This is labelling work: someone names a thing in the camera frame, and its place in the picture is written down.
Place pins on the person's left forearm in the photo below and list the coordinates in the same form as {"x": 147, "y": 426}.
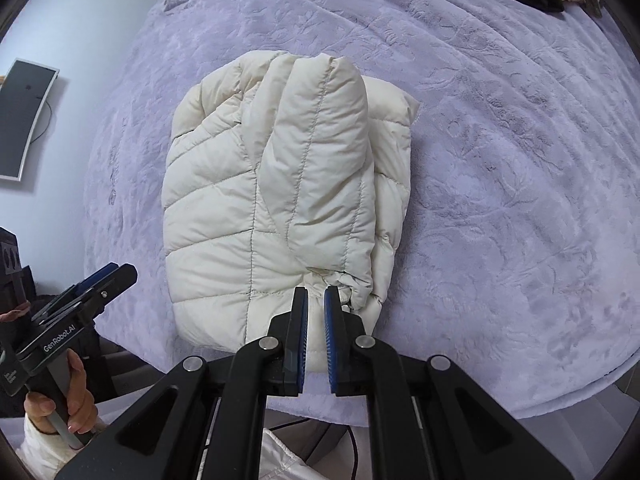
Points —
{"x": 40, "y": 452}

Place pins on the purple plush blanket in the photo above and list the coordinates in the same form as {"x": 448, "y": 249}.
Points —
{"x": 500, "y": 160}

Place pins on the cream quilted puffer jacket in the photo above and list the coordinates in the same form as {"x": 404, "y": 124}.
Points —
{"x": 260, "y": 200}

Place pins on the white garment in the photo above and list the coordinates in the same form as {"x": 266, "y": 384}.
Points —
{"x": 280, "y": 460}

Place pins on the curved computer monitor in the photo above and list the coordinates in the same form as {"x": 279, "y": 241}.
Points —
{"x": 22, "y": 120}

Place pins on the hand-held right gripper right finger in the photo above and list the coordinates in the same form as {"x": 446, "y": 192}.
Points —
{"x": 330, "y": 345}

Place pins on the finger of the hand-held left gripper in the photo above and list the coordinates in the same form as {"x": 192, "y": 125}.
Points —
{"x": 97, "y": 276}
{"x": 115, "y": 287}

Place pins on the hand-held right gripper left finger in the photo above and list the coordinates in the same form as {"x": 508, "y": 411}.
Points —
{"x": 301, "y": 345}

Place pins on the person's left hand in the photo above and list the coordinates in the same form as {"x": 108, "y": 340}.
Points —
{"x": 81, "y": 400}

